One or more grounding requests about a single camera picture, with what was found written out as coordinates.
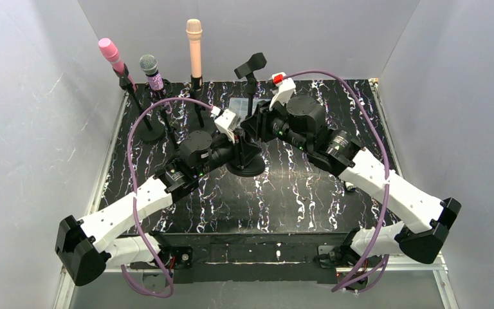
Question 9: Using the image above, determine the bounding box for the black stand for purple microphone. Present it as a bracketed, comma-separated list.
[226, 52, 267, 177]

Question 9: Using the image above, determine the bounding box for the black round-base stand for beige microphone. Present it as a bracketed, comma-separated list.
[187, 75, 216, 135]

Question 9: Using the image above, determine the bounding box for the beige microphone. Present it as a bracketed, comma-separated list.
[186, 19, 203, 78]

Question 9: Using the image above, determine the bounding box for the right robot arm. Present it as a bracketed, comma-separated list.
[241, 96, 461, 264]

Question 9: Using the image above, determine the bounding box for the black round-base stand for pink microphone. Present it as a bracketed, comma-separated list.
[114, 63, 165, 144]

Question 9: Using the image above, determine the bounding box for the black tripod microphone stand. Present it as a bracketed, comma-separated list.
[145, 79, 178, 150]

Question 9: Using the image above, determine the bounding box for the grey-headed glitter microphone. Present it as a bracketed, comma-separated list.
[139, 54, 172, 104]

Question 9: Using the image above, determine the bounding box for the pink microphone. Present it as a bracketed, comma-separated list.
[98, 38, 136, 92]

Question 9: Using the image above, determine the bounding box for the clear plastic screw box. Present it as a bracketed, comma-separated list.
[228, 97, 268, 118]

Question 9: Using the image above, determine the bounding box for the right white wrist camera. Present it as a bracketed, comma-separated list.
[269, 72, 296, 111]

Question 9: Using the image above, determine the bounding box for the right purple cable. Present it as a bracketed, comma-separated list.
[283, 70, 391, 294]

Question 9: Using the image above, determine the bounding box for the purple cable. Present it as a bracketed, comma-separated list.
[283, 70, 391, 294]
[120, 97, 214, 299]

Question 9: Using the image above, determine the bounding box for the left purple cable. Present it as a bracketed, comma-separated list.
[120, 97, 214, 299]

